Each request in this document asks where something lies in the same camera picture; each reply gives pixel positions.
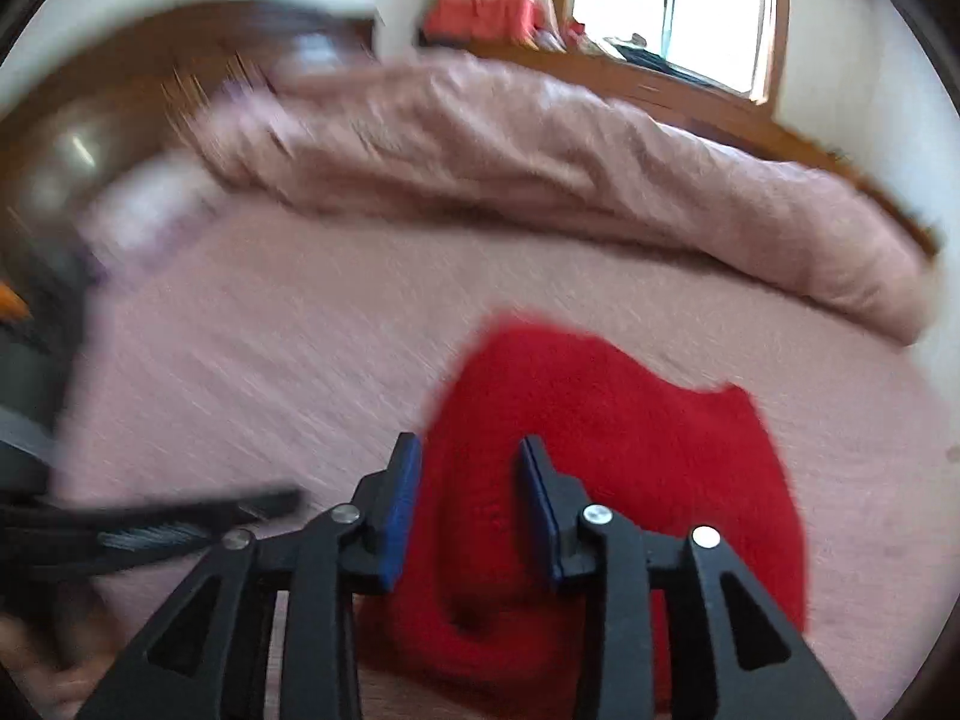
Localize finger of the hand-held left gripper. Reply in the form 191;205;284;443
0;487;305;575

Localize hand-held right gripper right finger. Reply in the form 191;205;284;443
520;435;856;720

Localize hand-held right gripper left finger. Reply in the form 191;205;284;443
75;433;422;720

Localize red knitted cardigan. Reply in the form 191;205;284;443
360;319;809;706

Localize clothes pile on windowsill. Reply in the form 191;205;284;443
607;37;710;82

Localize pink floral bed sheet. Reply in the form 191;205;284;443
45;195;960;720

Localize white and purple pillow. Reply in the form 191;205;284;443
82;150;226;287

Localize dark wooden headboard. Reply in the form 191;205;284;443
0;0;376;260

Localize pink floral duvet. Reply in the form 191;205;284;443
187;56;935;346

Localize wooden windowsill cabinet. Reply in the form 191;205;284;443
420;41;942;256

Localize wooden framed window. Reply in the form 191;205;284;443
551;0;790;107

